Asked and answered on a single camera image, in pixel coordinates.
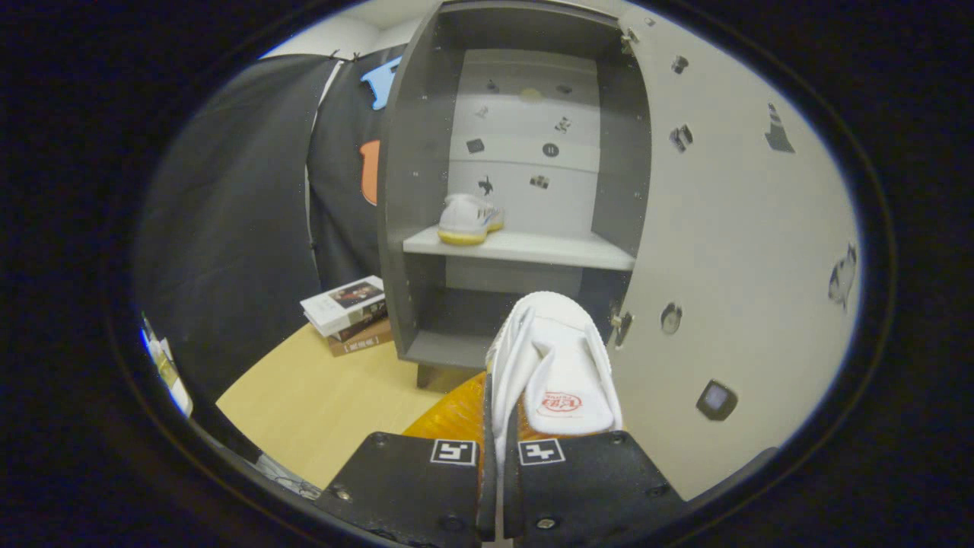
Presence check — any beige shoe cabinet door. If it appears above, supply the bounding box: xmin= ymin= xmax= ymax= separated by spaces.
xmin=609 ymin=8 xmax=861 ymax=502

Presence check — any white book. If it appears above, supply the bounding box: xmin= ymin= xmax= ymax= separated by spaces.
xmin=301 ymin=276 xmax=387 ymax=337

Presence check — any brown book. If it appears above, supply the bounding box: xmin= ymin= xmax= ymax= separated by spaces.
xmin=327 ymin=326 xmax=395 ymax=357

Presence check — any black backdrop cloth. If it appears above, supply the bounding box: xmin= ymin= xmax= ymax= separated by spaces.
xmin=133 ymin=46 xmax=408 ymax=404

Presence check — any dark book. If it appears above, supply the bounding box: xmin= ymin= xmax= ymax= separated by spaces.
xmin=335 ymin=316 xmax=390 ymax=343

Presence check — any white shoe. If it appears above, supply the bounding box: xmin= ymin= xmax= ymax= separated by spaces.
xmin=485 ymin=292 xmax=623 ymax=467
xmin=438 ymin=193 xmax=505 ymax=246

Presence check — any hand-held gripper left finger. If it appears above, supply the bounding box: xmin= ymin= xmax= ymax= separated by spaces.
xmin=314 ymin=371 xmax=498 ymax=548

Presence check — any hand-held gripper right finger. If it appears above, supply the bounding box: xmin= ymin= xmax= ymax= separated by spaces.
xmin=501 ymin=403 xmax=687 ymax=548

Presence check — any grey shoe cabinet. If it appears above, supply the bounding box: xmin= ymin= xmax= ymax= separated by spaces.
xmin=377 ymin=0 xmax=651 ymax=390

